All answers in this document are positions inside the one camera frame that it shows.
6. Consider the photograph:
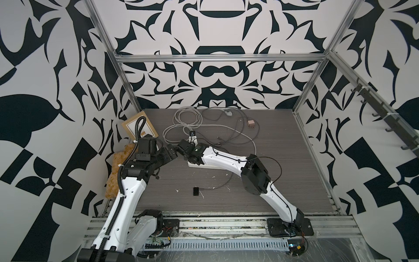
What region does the wooden picture frame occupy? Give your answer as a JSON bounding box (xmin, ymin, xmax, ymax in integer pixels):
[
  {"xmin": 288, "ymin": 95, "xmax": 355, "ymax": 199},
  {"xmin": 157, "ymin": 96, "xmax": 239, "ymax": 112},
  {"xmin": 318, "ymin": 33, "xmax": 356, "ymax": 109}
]
[{"xmin": 122, "ymin": 111, "xmax": 159, "ymax": 140}]

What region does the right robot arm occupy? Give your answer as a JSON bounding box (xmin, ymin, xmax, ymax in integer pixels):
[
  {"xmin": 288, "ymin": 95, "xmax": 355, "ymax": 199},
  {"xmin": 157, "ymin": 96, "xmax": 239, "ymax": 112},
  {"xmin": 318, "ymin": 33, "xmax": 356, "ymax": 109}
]
[{"xmin": 175, "ymin": 140, "xmax": 304, "ymax": 230}]

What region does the pink USB wall charger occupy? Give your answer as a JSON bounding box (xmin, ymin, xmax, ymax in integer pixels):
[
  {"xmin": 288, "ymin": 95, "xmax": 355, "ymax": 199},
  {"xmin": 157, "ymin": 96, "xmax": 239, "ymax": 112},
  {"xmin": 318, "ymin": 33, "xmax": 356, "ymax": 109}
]
[{"xmin": 247, "ymin": 120, "xmax": 256, "ymax": 128}]

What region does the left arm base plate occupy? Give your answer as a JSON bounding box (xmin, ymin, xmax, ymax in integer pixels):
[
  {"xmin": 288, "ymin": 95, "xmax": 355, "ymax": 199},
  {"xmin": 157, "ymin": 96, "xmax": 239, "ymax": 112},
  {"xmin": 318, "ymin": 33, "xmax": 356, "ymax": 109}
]
[{"xmin": 150, "ymin": 218, "xmax": 180, "ymax": 238}]

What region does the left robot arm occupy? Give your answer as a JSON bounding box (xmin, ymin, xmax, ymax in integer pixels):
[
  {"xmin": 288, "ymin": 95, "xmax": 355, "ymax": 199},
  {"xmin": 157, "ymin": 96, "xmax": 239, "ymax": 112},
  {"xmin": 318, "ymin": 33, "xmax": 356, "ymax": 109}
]
[{"xmin": 76, "ymin": 116, "xmax": 177, "ymax": 262}]

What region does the grey USB cable green charger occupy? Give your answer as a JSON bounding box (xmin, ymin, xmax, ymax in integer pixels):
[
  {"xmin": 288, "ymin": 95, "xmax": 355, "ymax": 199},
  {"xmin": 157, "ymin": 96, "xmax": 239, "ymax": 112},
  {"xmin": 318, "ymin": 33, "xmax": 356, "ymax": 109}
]
[{"xmin": 201, "ymin": 107, "xmax": 260, "ymax": 146}]

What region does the grey USB cable yellow charger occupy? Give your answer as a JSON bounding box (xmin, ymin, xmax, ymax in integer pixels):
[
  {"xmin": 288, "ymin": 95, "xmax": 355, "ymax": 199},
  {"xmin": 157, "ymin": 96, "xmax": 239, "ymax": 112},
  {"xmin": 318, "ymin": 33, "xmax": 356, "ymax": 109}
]
[{"xmin": 198, "ymin": 171, "xmax": 235, "ymax": 191}]

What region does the brown teddy bear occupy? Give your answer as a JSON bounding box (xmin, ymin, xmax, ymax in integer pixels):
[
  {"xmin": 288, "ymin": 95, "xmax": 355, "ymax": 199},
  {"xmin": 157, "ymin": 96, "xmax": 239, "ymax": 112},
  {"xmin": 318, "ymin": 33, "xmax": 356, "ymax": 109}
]
[{"xmin": 105, "ymin": 143, "xmax": 134, "ymax": 199}]

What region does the white power strip cord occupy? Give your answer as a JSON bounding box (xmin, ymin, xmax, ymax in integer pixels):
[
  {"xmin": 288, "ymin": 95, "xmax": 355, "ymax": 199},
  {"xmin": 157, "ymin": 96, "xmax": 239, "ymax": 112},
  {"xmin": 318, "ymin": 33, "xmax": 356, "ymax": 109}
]
[{"xmin": 163, "ymin": 106, "xmax": 256, "ymax": 155}]

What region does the black wall hook rack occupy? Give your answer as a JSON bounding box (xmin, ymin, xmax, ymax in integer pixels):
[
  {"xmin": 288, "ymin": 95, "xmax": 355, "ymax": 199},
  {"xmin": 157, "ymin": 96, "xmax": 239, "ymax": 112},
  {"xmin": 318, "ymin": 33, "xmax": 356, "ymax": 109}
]
[{"xmin": 351, "ymin": 77, "xmax": 419, "ymax": 158}]

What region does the small circuit board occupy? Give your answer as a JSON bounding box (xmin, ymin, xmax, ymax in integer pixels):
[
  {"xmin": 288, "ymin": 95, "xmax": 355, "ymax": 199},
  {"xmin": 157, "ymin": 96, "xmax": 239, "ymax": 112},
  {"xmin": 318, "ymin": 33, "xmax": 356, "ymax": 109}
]
[{"xmin": 286, "ymin": 239, "xmax": 307, "ymax": 257}]

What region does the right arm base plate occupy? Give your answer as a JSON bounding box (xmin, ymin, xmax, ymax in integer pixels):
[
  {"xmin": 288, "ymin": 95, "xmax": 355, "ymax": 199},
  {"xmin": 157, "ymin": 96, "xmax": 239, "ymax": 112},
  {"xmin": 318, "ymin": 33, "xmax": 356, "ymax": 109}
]
[{"xmin": 266, "ymin": 218, "xmax": 314, "ymax": 238}]

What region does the white power strip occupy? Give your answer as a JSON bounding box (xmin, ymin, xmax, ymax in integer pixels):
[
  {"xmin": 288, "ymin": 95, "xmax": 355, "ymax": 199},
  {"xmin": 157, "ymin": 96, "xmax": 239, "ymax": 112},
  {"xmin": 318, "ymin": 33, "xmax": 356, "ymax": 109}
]
[{"xmin": 187, "ymin": 160, "xmax": 223, "ymax": 170}]

